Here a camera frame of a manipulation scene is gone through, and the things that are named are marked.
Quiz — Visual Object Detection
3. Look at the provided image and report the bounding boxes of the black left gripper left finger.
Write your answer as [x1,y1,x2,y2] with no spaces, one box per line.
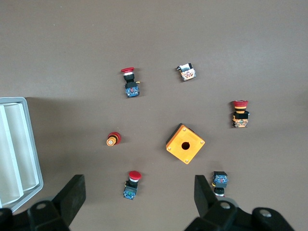
[0,174,87,231]

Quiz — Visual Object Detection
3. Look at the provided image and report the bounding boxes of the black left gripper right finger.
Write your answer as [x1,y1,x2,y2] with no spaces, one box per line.
[184,175,295,231]

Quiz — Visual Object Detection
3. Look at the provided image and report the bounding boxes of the red mushroom pushbutton blue block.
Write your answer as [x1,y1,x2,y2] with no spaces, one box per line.
[120,66,141,99]
[211,170,229,197]
[122,170,142,201]

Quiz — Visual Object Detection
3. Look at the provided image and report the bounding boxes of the red orange emergency stop head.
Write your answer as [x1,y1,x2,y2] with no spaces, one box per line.
[105,131,121,147]

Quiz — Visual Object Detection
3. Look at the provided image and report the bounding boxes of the white grey slotted tray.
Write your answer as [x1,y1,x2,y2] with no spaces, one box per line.
[0,97,44,214]

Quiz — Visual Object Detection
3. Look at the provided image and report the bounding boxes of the red emergency stop orange block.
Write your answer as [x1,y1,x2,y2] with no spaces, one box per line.
[231,99,251,129]

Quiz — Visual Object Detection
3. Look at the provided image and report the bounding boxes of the orange contact block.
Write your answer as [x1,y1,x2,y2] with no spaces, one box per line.
[175,63,197,82]

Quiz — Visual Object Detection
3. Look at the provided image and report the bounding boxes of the orange button enclosure box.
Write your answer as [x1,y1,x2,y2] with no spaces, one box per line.
[165,123,206,165]

